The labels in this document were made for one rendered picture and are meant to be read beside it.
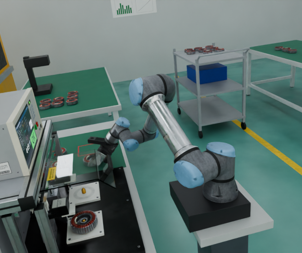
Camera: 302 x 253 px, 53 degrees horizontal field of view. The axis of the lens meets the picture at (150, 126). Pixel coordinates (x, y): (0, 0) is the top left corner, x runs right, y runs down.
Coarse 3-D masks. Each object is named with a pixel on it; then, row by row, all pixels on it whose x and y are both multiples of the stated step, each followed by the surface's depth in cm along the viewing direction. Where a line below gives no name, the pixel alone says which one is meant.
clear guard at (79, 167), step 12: (60, 156) 126; (72, 156) 125; (84, 156) 124; (96, 156) 124; (48, 168) 118; (60, 168) 117; (72, 168) 116; (84, 168) 115; (96, 168) 114; (60, 180) 109; (72, 180) 108; (84, 180) 107; (108, 180) 112
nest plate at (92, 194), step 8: (88, 184) 156; (96, 184) 155; (72, 192) 151; (80, 192) 150; (88, 192) 149; (96, 192) 149; (72, 200) 145; (80, 200) 144; (88, 200) 143; (96, 200) 144
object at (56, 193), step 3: (54, 189) 148; (57, 189) 147; (48, 192) 146; (54, 192) 145; (57, 192) 145; (48, 195) 143; (51, 195) 143; (54, 195) 143; (57, 195) 144; (48, 198) 142; (51, 198) 143; (54, 198) 143; (57, 198) 143; (48, 201) 143; (51, 201) 143
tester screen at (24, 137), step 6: (24, 114) 114; (24, 120) 112; (18, 126) 103; (24, 126) 110; (18, 132) 101; (24, 132) 109; (30, 132) 118; (24, 138) 107; (24, 144) 106; (30, 144) 114; (24, 150) 104
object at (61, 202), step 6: (60, 198) 124; (66, 198) 123; (54, 204) 120; (60, 204) 120; (66, 204) 119; (72, 204) 126; (54, 210) 118; (60, 210) 119; (66, 210) 119; (72, 210) 122; (48, 216) 118; (54, 216) 119
